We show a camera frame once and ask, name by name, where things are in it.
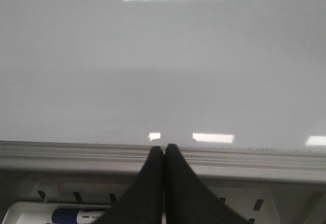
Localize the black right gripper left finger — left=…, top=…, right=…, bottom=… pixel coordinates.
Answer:
left=94, top=146, right=164, bottom=223

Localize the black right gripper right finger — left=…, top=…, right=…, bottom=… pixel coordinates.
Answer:
left=165, top=144, right=249, bottom=223

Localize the white marker tray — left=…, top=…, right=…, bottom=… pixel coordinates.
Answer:
left=2, top=187, right=280, bottom=223

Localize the white whiteboard with aluminium frame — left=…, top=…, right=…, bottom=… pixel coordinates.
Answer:
left=1, top=0, right=325, bottom=184

